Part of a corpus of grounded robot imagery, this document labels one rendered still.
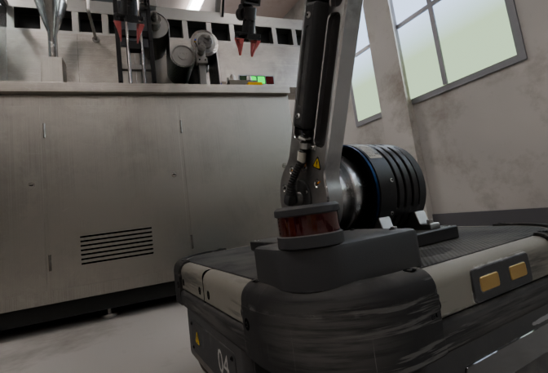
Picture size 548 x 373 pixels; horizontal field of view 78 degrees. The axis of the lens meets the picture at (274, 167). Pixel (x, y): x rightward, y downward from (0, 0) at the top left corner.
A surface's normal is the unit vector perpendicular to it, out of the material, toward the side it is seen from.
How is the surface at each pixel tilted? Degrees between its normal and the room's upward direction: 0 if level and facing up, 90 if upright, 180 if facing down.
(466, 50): 90
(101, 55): 90
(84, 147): 90
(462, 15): 90
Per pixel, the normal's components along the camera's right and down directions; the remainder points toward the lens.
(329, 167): 0.48, 0.22
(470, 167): -0.87, 0.05
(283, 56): 0.35, -0.16
